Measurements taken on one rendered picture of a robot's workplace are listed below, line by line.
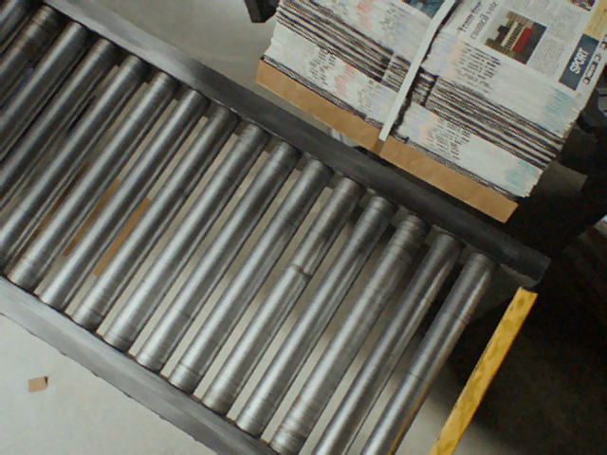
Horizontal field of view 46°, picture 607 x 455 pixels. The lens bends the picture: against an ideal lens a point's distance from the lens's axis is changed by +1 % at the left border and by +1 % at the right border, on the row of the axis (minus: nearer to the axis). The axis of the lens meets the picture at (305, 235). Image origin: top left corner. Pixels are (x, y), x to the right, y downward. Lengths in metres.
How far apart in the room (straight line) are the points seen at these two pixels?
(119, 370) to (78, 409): 0.86
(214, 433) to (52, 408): 0.97
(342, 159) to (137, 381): 0.50
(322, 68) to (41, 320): 0.63
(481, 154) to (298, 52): 0.26
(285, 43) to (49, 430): 1.42
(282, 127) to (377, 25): 0.47
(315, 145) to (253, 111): 0.13
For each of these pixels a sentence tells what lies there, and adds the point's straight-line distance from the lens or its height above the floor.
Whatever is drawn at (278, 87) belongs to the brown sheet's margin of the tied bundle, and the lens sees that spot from 0.97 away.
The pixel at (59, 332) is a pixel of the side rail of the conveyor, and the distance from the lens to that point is 1.24.
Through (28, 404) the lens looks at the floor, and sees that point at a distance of 2.10.
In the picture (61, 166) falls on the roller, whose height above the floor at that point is 0.80.
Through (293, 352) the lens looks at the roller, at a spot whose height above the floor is 0.80.
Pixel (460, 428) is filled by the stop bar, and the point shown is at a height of 0.82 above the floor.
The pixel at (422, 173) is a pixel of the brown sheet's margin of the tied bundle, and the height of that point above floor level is 1.08.
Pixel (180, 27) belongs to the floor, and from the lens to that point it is 2.33.
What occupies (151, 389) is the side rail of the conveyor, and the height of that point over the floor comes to 0.80.
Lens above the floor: 1.96
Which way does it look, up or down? 75 degrees down
